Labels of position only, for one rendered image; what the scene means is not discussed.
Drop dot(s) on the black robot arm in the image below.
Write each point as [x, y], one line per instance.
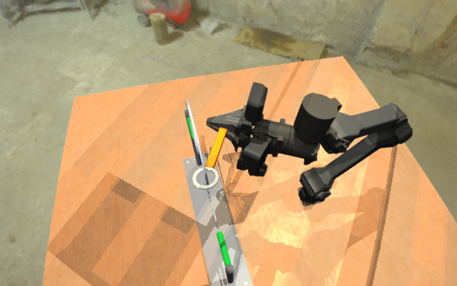
[319, 122]

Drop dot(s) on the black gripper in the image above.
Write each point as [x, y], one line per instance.
[240, 122]

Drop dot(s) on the orange bar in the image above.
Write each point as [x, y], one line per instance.
[212, 160]

